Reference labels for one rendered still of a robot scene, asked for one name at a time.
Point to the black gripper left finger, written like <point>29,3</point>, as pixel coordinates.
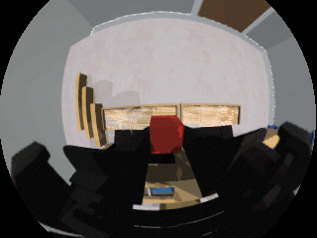
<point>126,164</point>

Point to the tan flat bar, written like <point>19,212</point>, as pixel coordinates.
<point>87,98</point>

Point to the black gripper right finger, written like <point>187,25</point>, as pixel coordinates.
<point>212,157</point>

